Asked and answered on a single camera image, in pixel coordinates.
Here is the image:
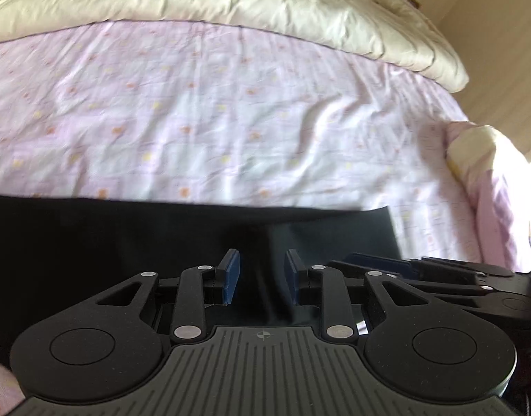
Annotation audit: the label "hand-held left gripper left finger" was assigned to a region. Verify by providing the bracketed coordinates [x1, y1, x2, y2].
[96, 248, 241, 342]

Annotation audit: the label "purple patterned pillow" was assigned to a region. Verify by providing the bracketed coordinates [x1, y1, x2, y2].
[445, 121, 531, 275]

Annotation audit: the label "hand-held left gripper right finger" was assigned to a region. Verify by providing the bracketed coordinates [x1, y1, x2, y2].
[285, 249, 426, 342]

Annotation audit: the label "black pants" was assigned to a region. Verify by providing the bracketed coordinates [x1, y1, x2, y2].
[0, 192, 402, 358]

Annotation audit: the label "pink patterned bed sheet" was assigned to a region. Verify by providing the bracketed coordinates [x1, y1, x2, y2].
[0, 21, 480, 416]

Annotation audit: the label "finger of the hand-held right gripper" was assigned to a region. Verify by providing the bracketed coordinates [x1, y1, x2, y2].
[329, 253, 500, 313]
[405, 257, 526, 278]

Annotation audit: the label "cream white duvet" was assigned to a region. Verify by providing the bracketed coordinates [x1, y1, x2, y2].
[0, 0, 470, 94]

